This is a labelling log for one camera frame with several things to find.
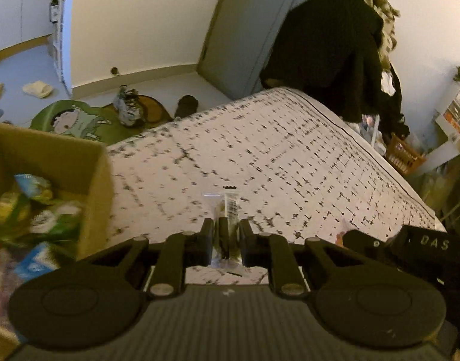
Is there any white kitchen cabinet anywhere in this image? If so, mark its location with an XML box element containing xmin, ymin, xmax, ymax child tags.
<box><xmin>0</xmin><ymin>0</ymin><xmax>64</xmax><ymax>60</ymax></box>

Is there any black coat on chair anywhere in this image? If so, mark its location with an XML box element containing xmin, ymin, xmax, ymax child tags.
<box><xmin>260</xmin><ymin>0</ymin><xmax>410</xmax><ymax>139</ymax></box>

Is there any orange plastic basket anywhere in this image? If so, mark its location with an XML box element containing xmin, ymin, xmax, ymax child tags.
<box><xmin>385</xmin><ymin>134</ymin><xmax>426</xmax><ymax>176</ymax></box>

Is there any blue snack packet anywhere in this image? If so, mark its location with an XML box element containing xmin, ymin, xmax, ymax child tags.
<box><xmin>14</xmin><ymin>242</ymin><xmax>59</xmax><ymax>282</ymax></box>

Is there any patterned white bed blanket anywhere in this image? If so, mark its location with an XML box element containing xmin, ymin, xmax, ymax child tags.
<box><xmin>105</xmin><ymin>86</ymin><xmax>447</xmax><ymax>286</ymax></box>

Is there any cardboard box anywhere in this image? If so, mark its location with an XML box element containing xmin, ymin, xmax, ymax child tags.
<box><xmin>0</xmin><ymin>123</ymin><xmax>113</xmax><ymax>360</ymax></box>

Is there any grey door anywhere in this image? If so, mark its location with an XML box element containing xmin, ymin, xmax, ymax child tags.
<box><xmin>197</xmin><ymin>0</ymin><xmax>306</xmax><ymax>100</ymax></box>

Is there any green cartoon rug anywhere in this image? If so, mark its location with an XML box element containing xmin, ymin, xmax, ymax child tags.
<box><xmin>29</xmin><ymin>98</ymin><xmax>145</xmax><ymax>147</ymax></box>

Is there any clear black snack stick packet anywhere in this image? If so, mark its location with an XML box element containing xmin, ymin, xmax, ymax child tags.
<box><xmin>203</xmin><ymin>186</ymin><xmax>245</xmax><ymax>277</ymax></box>

